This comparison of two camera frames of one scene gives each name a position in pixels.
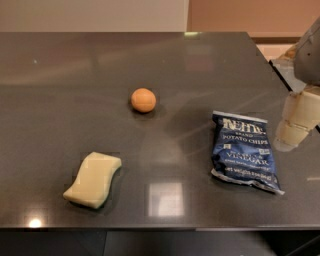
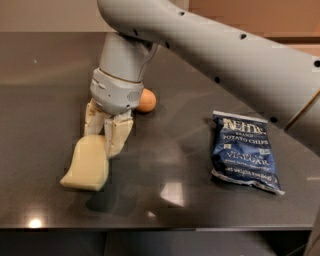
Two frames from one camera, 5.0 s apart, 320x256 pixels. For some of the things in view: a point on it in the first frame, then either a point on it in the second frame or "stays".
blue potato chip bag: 241,152 stays
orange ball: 143,100 stays
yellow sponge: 93,181 → 90,168
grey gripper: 308,60 → 115,94
